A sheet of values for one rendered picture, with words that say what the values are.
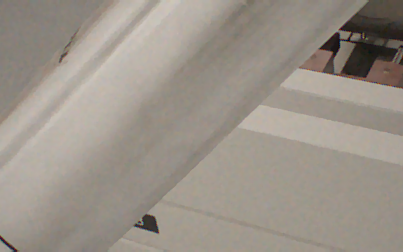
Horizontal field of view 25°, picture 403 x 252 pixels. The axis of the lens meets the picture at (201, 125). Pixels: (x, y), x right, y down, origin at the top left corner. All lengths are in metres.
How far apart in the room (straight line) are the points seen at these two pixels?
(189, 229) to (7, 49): 1.73
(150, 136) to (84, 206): 0.05
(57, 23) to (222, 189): 1.84
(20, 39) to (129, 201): 2.28
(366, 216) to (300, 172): 0.07
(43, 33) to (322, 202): 1.89
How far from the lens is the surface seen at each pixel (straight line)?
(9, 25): 2.76
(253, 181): 0.89
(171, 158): 0.41
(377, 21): 1.05
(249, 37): 0.38
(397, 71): 0.97
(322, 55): 0.99
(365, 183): 0.83
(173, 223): 1.00
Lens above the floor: 1.53
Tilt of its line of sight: 43 degrees down
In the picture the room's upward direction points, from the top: 10 degrees counter-clockwise
